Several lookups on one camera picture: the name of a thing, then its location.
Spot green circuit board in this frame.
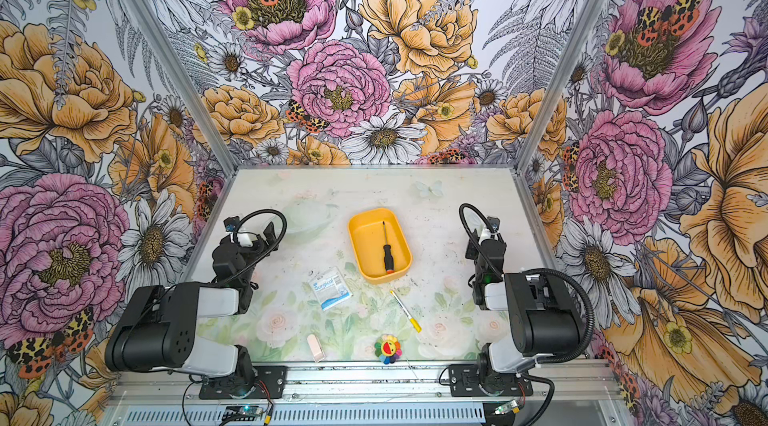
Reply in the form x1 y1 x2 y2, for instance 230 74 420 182
221 405 267 424

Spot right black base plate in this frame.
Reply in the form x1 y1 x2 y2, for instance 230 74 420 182
447 363 533 397

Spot aluminium front rail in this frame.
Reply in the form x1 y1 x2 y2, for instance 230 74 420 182
107 359 621 408

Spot rainbow flower toy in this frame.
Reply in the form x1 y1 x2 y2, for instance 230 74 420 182
374 334 402 365

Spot yellow small screwdriver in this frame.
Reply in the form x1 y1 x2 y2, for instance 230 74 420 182
390 290 422 333

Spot pink eraser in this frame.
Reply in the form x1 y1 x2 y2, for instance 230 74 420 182
307 334 326 362

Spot black orange screwdriver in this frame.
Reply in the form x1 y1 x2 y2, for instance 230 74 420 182
382 222 395 274

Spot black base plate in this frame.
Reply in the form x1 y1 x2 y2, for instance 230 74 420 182
198 366 288 400
447 363 533 397

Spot right black corrugated cable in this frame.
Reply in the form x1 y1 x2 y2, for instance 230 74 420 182
458 203 596 365

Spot small right circuit board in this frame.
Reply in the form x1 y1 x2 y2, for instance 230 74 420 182
494 400 520 415

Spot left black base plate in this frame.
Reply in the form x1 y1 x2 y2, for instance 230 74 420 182
198 366 288 400

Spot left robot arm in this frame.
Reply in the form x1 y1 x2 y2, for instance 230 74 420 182
104 209 287 397

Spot yellow plastic bin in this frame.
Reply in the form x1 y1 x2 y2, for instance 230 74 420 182
348 208 413 285

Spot white blue packet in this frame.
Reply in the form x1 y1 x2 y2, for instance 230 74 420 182
309 268 353 311

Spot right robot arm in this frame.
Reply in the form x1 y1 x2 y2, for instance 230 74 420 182
460 218 594 396

